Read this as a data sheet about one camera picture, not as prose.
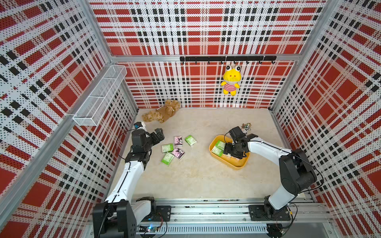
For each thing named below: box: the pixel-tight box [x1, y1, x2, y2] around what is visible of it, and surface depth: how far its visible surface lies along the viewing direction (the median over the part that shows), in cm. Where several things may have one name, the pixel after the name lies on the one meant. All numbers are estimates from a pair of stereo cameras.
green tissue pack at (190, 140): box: [184, 134, 197, 147], surface depth 102 cm
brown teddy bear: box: [141, 99, 182, 124], surface depth 109 cm
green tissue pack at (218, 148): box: [210, 142, 226, 157], surface depth 97 cm
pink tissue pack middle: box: [171, 148, 186, 160], surface depth 95 cm
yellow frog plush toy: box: [220, 64, 242, 97], surface depth 95 cm
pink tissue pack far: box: [174, 135, 184, 147], surface depth 101 cm
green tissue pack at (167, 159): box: [161, 152, 175, 167], surface depth 93 cm
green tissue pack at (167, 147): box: [161, 143, 174, 153], surface depth 98 cm
